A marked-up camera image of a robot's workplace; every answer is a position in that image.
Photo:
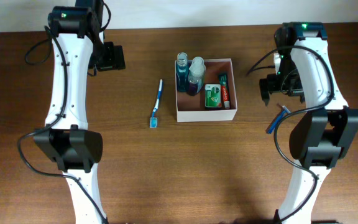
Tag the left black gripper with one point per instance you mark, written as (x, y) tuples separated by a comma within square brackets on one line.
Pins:
[(115, 58)]

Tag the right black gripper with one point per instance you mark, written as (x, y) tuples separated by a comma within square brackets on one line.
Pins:
[(274, 86)]

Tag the blue disposable razor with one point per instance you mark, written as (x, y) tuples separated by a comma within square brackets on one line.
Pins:
[(284, 111)]

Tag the red green toothpaste tube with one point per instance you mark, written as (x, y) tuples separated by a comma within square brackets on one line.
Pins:
[(225, 92)]

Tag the green soap box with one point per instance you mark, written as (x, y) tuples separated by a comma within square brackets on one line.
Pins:
[(212, 96)]

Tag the white cardboard box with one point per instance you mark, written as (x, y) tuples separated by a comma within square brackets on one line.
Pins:
[(192, 108)]

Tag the clear purple liquid bottle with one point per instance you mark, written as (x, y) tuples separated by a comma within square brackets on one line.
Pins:
[(196, 74)]

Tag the teal mouthwash bottle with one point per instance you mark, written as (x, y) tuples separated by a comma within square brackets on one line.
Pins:
[(182, 70)]

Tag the blue white toothbrush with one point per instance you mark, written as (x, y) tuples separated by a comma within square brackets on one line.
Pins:
[(153, 119)]

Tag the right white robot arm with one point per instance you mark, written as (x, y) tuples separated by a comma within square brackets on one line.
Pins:
[(328, 125)]

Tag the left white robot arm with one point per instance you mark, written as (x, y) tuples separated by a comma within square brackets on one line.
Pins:
[(75, 36)]

